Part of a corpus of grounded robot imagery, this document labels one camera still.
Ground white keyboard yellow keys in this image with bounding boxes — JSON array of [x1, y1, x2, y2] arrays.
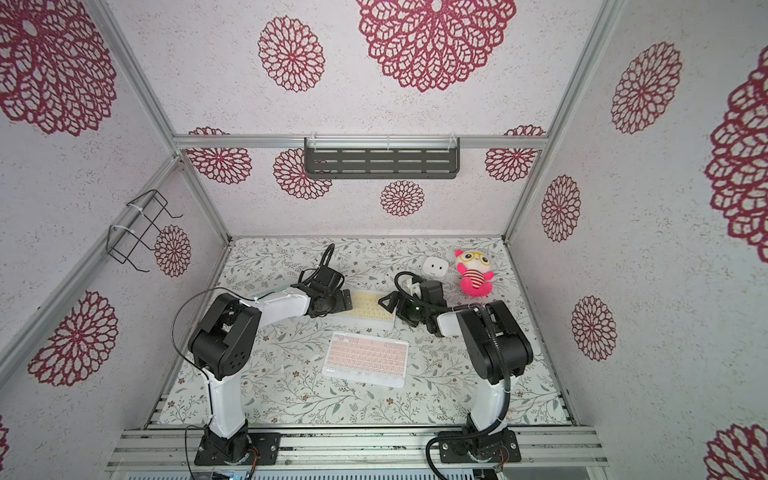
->
[[345, 290, 395, 329]]

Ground white keyboard pink keys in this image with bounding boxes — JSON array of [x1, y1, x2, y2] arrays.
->
[[321, 332, 410, 389]]

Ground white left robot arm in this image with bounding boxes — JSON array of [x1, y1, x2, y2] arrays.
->
[[188, 266, 352, 440]]

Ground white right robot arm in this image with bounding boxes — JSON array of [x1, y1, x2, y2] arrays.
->
[[377, 281, 534, 438]]

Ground pink plush toy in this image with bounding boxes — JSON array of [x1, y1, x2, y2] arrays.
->
[[455, 250, 495, 298]]

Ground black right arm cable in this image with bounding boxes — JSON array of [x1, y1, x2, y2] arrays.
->
[[424, 302, 514, 480]]

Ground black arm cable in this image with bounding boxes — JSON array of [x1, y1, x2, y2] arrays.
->
[[170, 286, 265, 415], [424, 302, 514, 480]]

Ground grey metal wall shelf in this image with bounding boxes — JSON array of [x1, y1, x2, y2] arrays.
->
[[304, 137, 461, 180]]

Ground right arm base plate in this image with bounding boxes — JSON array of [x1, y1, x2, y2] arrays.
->
[[438, 427, 522, 464]]

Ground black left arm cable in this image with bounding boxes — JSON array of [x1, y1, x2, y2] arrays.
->
[[170, 286, 265, 415]]

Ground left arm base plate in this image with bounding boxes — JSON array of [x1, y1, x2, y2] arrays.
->
[[193, 423, 282, 466]]

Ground black wire wall rack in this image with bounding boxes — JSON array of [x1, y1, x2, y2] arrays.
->
[[104, 189, 183, 273]]

